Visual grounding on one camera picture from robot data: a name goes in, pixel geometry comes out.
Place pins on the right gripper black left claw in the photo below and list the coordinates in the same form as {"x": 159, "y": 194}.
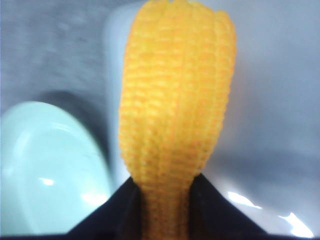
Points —
{"x": 119, "y": 218}

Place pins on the right gripper black right claw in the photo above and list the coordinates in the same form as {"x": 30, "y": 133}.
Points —
{"x": 212, "y": 217}

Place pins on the yellow corn cob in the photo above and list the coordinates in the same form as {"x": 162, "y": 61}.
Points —
{"x": 178, "y": 66}

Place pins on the light green plate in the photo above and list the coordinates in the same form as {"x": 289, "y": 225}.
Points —
{"x": 52, "y": 172}

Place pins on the silver digital kitchen scale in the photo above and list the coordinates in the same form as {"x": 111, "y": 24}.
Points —
{"x": 266, "y": 161}

